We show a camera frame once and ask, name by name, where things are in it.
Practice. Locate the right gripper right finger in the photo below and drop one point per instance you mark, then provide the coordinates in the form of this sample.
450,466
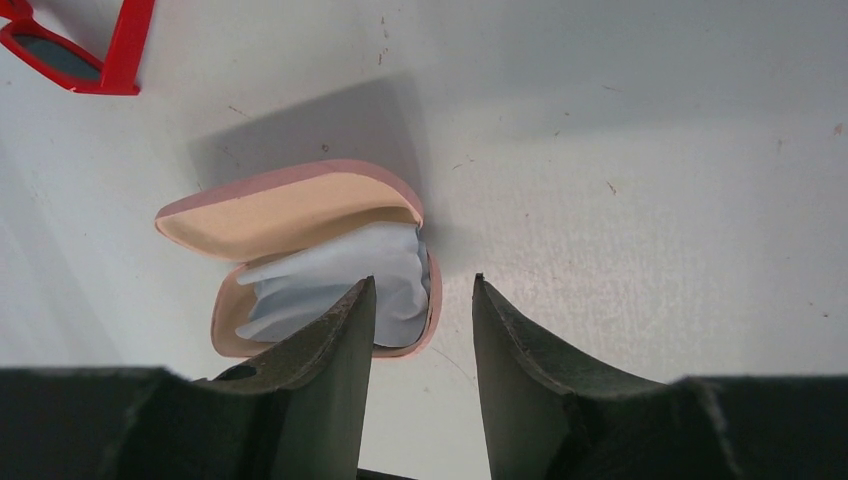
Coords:
552,411

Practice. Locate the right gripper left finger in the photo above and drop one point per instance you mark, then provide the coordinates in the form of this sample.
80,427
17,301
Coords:
294,411

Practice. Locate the blue cleaning cloth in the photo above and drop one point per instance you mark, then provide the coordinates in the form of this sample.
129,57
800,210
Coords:
295,290

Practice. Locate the pink glasses case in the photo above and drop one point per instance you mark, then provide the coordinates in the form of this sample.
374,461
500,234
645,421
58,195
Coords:
276,214

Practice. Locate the red frame sunglasses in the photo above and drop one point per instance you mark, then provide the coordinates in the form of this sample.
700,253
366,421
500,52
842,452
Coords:
69,65

